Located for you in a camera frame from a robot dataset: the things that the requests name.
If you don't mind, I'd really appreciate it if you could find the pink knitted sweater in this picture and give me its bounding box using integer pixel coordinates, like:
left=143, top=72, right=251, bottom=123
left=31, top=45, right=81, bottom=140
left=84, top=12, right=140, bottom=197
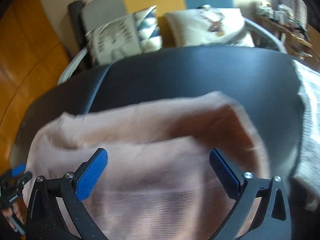
left=27, top=92, right=270, bottom=239

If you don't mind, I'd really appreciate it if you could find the person left hand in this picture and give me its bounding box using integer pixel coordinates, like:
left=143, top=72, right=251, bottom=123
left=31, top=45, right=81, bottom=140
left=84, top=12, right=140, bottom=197
left=1, top=202, right=22, bottom=220

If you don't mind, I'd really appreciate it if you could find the cream knitted sweater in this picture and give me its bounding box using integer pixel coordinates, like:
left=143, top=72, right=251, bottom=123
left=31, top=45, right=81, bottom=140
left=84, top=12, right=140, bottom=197
left=292, top=60, right=319, bottom=211

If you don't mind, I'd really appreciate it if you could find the black rolled mat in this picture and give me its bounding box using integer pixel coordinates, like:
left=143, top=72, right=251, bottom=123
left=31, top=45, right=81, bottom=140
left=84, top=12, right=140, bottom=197
left=67, top=0, right=93, bottom=70

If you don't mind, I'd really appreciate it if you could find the tiger print cushion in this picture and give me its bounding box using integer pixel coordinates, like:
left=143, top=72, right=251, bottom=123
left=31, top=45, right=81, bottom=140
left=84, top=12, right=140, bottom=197
left=86, top=5, right=163, bottom=66

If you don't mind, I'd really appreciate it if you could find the wooden side table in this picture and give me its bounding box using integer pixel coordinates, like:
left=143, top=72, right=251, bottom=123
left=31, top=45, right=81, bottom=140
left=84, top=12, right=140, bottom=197
left=255, top=3, right=319, bottom=63

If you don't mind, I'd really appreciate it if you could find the grey yellow blue sofa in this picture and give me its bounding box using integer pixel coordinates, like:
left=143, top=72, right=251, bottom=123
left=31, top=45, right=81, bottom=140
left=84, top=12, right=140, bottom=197
left=57, top=0, right=287, bottom=86

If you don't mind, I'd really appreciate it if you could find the deer print cushion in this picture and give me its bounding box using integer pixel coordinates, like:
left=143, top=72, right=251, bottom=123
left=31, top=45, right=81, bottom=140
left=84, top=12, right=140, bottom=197
left=164, top=5, right=255, bottom=48

